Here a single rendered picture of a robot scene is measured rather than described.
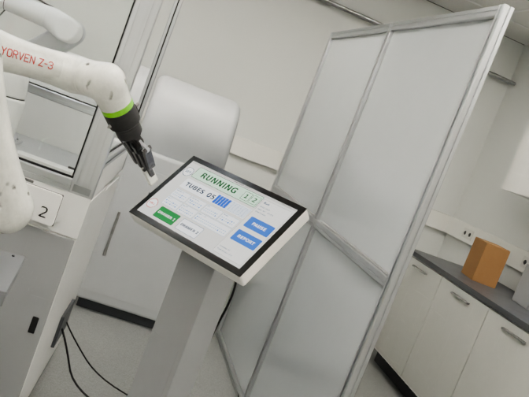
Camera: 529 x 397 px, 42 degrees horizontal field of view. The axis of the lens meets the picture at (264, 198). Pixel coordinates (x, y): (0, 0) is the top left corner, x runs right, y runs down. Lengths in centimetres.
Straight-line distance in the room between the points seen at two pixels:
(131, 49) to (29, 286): 87
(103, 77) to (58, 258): 79
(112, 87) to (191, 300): 75
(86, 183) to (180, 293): 48
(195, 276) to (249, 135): 352
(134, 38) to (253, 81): 337
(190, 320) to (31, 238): 61
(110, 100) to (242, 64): 378
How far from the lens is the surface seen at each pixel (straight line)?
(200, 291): 222
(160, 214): 226
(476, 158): 636
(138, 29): 235
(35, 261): 246
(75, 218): 240
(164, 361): 233
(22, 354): 257
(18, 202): 174
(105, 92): 189
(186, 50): 558
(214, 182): 229
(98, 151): 236
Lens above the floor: 140
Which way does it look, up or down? 6 degrees down
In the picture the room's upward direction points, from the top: 21 degrees clockwise
